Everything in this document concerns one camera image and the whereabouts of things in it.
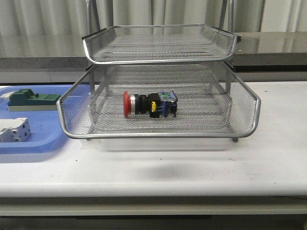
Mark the red emergency stop button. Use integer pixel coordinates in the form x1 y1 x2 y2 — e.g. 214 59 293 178
123 91 177 118

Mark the blue plastic tray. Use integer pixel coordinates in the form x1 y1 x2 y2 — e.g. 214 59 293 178
0 84 71 154

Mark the grey stone back counter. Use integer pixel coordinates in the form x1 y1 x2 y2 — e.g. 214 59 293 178
0 32 307 85

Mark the silver metal rack frame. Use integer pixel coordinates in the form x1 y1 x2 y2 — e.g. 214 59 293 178
85 0 238 143

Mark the green and beige switch block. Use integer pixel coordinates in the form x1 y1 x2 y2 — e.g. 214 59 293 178
0 89 61 112

